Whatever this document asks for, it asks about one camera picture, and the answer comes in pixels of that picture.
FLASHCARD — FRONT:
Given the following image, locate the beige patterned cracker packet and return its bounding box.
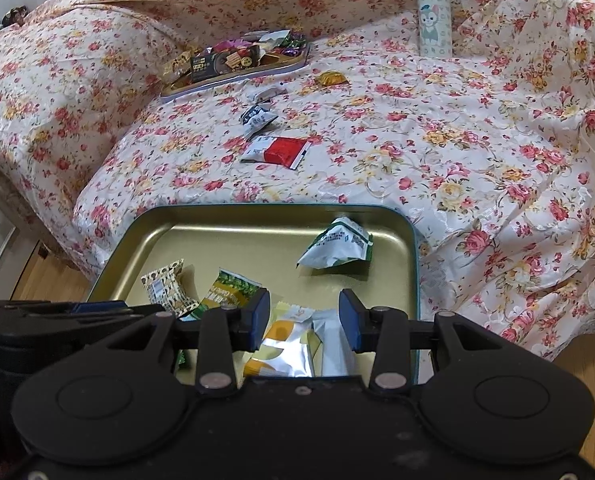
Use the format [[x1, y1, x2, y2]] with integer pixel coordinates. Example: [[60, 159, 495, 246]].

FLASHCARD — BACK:
[[140, 259, 198, 318]]

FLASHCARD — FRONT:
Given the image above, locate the yellow white snack packet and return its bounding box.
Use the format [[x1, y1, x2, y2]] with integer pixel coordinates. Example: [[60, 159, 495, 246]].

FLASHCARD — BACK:
[[243, 301, 321, 377]]

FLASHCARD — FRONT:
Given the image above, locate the silver white snack bar packet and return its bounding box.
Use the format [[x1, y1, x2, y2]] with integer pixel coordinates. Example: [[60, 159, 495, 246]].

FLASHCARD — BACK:
[[311, 309, 358, 377]]

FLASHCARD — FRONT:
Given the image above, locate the green white snack packet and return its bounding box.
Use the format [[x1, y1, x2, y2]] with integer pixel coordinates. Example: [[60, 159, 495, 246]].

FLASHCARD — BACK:
[[296, 216, 373, 270]]

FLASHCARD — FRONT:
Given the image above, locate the red white snack packet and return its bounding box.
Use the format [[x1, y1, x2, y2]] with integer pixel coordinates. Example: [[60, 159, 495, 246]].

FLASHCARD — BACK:
[[241, 136, 311, 170]]

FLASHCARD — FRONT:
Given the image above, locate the navy white biscuit packet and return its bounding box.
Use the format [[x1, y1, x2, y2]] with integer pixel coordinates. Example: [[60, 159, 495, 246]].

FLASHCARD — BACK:
[[240, 104, 278, 141]]

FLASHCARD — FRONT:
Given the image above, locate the olive green snack packet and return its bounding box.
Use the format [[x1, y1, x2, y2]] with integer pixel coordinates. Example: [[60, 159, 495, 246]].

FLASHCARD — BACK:
[[181, 269, 262, 322]]

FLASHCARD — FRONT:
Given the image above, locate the gold tray with snacks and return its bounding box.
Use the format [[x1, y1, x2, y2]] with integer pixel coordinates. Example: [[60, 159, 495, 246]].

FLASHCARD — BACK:
[[160, 29, 311, 102]]

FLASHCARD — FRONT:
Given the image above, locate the floral sofa cover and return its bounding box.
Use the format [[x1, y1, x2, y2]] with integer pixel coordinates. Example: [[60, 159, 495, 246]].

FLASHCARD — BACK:
[[0, 0, 595, 358]]

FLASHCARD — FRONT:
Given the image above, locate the small white candy wrapper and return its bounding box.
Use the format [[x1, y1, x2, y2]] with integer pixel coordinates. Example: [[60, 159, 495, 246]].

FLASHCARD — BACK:
[[247, 84, 288, 103]]

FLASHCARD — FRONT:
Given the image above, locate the gold foil candy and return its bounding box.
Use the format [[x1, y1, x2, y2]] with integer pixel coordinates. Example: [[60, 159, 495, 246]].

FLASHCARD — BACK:
[[315, 70, 349, 88]]

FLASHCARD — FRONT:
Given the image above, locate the black cracker box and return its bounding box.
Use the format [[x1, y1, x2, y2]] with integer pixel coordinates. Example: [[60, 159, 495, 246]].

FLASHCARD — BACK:
[[190, 46, 260, 82]]

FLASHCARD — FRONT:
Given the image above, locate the dark object on armrest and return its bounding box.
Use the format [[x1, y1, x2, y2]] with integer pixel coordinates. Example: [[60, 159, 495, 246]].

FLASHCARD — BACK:
[[1, 6, 28, 28]]

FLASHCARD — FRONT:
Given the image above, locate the cat print water bottle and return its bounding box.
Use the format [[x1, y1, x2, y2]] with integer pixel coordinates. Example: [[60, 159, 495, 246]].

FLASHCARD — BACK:
[[417, 0, 453, 58]]

